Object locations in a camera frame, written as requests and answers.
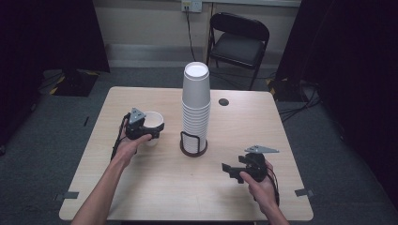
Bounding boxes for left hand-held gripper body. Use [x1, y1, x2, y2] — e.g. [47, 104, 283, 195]
[124, 107, 154, 141]

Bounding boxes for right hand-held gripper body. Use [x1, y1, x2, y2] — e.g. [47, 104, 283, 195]
[237, 143, 281, 184]

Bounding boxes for single white paper cup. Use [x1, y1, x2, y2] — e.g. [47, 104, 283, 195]
[142, 111, 165, 147]

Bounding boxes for dark cup holder with rods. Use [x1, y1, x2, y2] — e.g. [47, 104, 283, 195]
[179, 130, 209, 158]

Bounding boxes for stack of white paper cups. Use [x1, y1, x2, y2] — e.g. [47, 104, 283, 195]
[181, 61, 212, 155]

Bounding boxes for person's right hand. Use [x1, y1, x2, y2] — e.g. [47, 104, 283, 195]
[238, 159, 280, 218]

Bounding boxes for person's left hand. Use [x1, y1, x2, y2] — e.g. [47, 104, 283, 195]
[110, 123, 154, 170]

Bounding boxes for grey tape strip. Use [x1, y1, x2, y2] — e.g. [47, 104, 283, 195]
[294, 187, 315, 198]
[54, 190, 81, 202]

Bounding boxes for black stand base yellow tape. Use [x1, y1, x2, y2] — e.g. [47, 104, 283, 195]
[39, 68, 101, 98]
[266, 77, 315, 103]

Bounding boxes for black folding chair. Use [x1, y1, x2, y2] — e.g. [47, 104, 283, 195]
[206, 11, 271, 92]

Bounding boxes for dark curtain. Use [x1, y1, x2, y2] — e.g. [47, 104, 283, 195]
[275, 0, 398, 204]

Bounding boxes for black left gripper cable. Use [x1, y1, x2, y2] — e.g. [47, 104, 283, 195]
[110, 112, 131, 162]

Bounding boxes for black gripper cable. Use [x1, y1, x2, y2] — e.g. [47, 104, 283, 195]
[110, 112, 131, 162]
[265, 159, 282, 208]

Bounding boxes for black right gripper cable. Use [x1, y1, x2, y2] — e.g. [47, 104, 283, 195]
[265, 159, 282, 208]

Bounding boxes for black floor cables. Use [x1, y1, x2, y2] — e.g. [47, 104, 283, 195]
[277, 79, 324, 124]

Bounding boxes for black wall power cable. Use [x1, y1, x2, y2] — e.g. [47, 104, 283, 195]
[185, 7, 197, 63]

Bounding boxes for white wall socket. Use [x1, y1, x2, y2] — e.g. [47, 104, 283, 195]
[180, 0, 204, 14]

